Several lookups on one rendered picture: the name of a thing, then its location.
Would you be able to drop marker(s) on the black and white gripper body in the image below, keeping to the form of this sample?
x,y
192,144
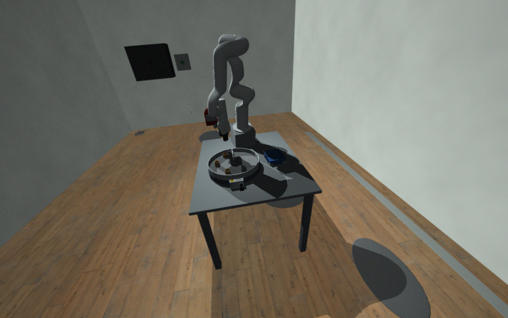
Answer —
x,y
224,127

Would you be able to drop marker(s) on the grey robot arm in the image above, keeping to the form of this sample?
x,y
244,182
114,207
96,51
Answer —
x,y
229,49

